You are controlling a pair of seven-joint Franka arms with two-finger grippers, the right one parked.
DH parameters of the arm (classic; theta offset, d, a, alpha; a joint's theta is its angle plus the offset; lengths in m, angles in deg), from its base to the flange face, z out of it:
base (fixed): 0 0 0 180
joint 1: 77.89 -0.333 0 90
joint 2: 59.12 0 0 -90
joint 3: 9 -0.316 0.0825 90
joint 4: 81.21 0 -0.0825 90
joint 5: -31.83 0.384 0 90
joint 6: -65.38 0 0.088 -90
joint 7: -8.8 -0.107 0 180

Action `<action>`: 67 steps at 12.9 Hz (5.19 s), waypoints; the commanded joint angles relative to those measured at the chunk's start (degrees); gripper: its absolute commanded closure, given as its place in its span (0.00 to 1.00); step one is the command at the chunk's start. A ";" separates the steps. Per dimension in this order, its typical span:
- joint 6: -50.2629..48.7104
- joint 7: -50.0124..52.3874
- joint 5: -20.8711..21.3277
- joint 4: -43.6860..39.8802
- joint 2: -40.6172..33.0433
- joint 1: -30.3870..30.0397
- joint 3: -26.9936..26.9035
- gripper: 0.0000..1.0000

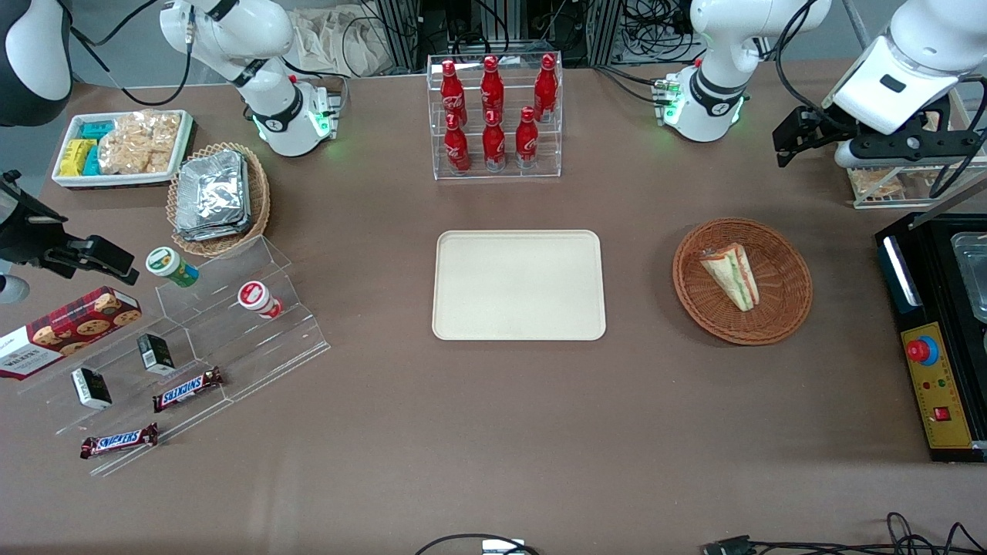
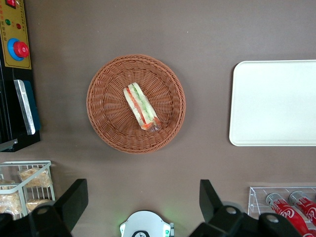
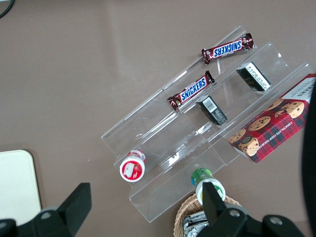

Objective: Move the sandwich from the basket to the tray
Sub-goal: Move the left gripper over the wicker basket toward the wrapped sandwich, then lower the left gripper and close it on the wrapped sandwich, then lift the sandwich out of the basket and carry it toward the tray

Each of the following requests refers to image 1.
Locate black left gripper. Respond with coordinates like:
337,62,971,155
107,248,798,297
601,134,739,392
773,106,849,168

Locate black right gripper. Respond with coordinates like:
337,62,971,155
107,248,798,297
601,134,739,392
0,171,140,285

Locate triangular sandwich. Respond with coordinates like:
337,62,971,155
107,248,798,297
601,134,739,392
699,243,760,312

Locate white rectangular snack tray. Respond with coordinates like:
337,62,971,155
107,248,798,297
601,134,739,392
52,109,195,190

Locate empty brown wicker basket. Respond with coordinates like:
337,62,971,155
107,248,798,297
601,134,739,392
672,217,814,345

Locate tan wicker basket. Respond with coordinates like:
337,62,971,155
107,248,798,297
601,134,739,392
167,142,271,258

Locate beige plastic tray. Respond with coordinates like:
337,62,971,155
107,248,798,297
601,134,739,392
432,230,607,341

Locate red tartan cookie box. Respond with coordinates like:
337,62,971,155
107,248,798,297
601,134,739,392
0,286,143,380

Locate green lidded cup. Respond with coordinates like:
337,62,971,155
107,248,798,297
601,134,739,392
146,247,200,288

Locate clear bag of fried snacks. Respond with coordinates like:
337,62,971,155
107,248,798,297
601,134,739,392
851,169,904,198

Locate yellow snack pack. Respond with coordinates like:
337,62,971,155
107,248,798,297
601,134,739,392
59,139,97,177

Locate small black box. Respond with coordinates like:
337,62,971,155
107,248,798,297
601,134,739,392
72,367,113,410
137,333,177,376

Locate clear bag of crackers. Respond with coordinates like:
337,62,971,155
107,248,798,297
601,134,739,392
97,110,183,176

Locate silver foil packs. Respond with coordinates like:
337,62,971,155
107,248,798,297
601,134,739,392
174,150,252,242

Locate brown Snickers bar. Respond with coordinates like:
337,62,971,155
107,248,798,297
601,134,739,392
152,367,224,413
80,422,160,460

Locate black machine with yellow panel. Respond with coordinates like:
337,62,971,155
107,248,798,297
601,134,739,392
875,212,987,463

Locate grey metal bar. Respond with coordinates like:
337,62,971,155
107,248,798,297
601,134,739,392
910,173,987,229

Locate red lidded cup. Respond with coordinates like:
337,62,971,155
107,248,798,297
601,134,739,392
237,281,284,320

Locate clear acrylic stepped display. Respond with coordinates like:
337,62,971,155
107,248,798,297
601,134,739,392
15,235,332,477

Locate clear rectangular container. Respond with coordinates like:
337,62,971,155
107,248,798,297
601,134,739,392
950,231,987,325

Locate clear acrylic bottle rack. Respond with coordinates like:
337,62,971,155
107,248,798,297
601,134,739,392
426,52,564,181

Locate red cola bottle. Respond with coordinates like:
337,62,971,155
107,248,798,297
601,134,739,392
514,106,540,170
482,110,507,172
480,55,505,123
534,53,558,123
440,60,466,124
444,113,471,174

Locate crumpled white cloth bag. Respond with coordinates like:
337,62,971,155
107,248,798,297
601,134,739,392
289,6,386,78

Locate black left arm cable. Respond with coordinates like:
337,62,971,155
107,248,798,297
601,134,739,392
774,0,840,118

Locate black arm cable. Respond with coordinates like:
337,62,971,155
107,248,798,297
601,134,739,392
69,0,194,107
774,0,840,118

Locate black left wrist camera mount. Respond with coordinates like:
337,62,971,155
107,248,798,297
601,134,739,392
835,129,985,169

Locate white wire rack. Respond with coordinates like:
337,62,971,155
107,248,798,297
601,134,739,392
844,77,987,210

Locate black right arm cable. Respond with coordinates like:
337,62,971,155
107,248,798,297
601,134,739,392
69,0,194,107

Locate aluminium equipment frame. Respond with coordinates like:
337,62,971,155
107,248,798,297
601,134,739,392
370,0,627,69

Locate black cable with white plug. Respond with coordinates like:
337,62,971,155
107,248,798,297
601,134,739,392
415,533,541,555

